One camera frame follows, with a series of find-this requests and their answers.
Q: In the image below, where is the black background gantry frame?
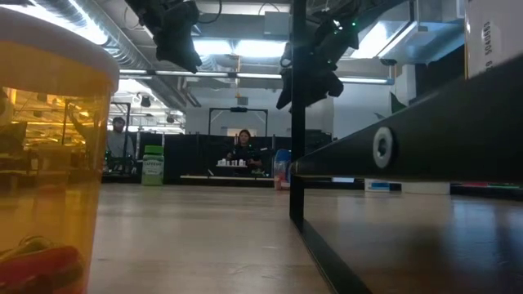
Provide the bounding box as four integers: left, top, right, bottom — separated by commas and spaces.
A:
208, 106, 270, 138

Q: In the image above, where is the blue-capped Tums bottle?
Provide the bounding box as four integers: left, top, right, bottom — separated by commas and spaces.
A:
273, 148, 293, 191

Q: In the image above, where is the person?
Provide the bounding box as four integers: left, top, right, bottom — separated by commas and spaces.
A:
105, 116, 136, 172
226, 128, 265, 169

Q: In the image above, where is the white background table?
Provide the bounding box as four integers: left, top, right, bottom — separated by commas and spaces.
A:
179, 174, 275, 182

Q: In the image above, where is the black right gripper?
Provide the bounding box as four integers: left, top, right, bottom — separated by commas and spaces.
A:
275, 16, 360, 110

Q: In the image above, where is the white bottle blue label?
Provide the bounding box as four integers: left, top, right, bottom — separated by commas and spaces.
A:
364, 178, 392, 193

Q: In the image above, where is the green bottle green cap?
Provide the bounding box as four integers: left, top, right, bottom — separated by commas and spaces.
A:
141, 145, 165, 187

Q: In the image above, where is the orange pill bottle white cap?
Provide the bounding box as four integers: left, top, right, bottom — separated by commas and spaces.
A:
0, 7, 120, 294

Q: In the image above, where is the long fluorescent light fixture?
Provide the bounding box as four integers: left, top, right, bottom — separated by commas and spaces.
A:
118, 67, 396, 86

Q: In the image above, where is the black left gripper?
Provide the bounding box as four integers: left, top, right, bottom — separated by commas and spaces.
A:
154, 0, 204, 74

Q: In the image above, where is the black partition wall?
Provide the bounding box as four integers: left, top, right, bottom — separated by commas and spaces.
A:
134, 129, 334, 185

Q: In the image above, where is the white bottle barcode label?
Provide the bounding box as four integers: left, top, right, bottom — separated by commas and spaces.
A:
464, 0, 523, 79

